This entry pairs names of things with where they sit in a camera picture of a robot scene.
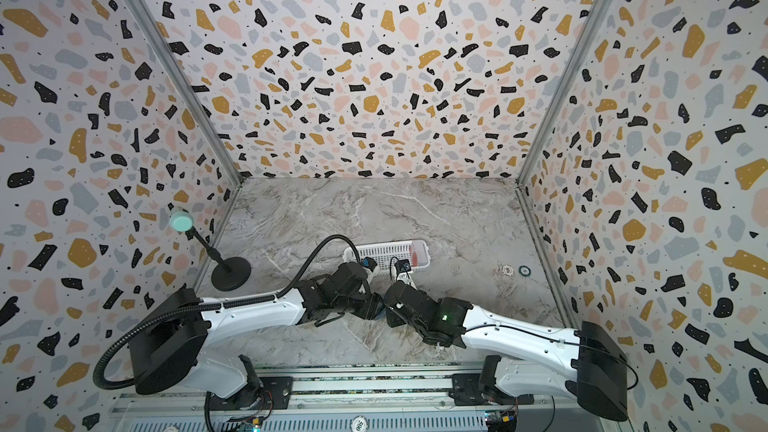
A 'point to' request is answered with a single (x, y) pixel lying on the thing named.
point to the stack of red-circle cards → (414, 258)
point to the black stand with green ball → (229, 274)
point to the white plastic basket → (417, 252)
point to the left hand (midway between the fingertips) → (385, 299)
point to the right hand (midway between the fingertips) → (387, 298)
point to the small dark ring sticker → (525, 271)
